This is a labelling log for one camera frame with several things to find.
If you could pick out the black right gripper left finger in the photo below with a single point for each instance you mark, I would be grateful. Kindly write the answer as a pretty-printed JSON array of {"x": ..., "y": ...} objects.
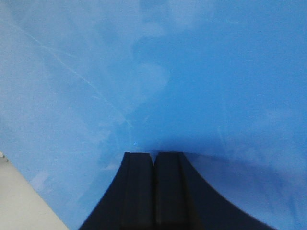
[{"x": 128, "y": 202}]

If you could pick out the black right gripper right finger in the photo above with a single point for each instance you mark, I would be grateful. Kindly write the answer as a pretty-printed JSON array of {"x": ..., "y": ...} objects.
[{"x": 186, "y": 201}]

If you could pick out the blue door panel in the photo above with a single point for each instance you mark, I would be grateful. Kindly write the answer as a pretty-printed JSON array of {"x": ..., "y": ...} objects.
[{"x": 225, "y": 81}]

